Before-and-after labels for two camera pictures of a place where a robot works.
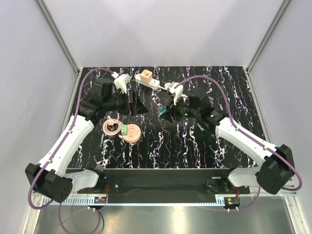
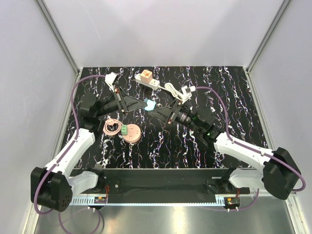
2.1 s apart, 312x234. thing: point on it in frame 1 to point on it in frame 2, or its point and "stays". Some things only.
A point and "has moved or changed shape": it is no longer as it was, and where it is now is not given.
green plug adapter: [124, 129] stays
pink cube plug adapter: [146, 76] stays
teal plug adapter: [162, 110] has moved or changed shape
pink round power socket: [134, 133] stays
